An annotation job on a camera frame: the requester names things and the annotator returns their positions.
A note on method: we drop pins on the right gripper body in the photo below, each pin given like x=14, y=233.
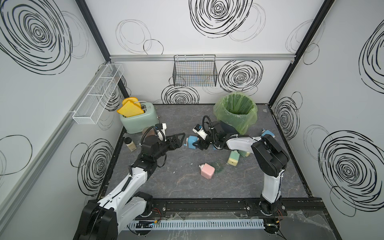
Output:
x=209, y=140

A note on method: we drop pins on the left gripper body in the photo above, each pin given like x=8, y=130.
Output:
x=169, y=147

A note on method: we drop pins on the blue sharpener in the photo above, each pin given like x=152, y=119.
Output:
x=190, y=141
x=267, y=132

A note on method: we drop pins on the green sharpener bottom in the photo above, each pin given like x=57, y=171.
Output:
x=233, y=158

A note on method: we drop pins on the green sharpener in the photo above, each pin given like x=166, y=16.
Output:
x=233, y=158
x=244, y=154

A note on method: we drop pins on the clear sharpener tray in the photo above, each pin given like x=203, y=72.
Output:
x=218, y=166

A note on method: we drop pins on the pink pencil sharpener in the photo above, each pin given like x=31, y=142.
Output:
x=207, y=171

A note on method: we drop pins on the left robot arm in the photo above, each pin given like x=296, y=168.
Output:
x=105, y=219

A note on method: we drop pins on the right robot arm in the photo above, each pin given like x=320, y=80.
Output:
x=271, y=157

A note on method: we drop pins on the bin with green bag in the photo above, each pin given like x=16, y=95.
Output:
x=237, y=110

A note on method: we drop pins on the mint green toaster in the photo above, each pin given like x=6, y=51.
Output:
x=137, y=124

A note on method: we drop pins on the small beige bottle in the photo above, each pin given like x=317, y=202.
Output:
x=130, y=144

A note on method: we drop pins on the yellow toy toast slice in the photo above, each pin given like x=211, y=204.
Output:
x=131, y=107

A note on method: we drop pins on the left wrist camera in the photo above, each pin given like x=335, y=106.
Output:
x=161, y=131

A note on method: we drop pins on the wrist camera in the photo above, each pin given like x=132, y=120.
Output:
x=198, y=129
x=161, y=131

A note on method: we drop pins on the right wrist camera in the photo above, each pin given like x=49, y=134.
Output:
x=198, y=129

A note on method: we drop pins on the black wire basket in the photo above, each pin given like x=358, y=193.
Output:
x=195, y=71

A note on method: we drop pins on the grey slotted cable duct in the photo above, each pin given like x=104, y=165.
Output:
x=219, y=224

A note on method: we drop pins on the white wire shelf basket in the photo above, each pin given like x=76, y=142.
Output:
x=95, y=102

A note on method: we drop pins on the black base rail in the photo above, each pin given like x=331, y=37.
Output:
x=210, y=205

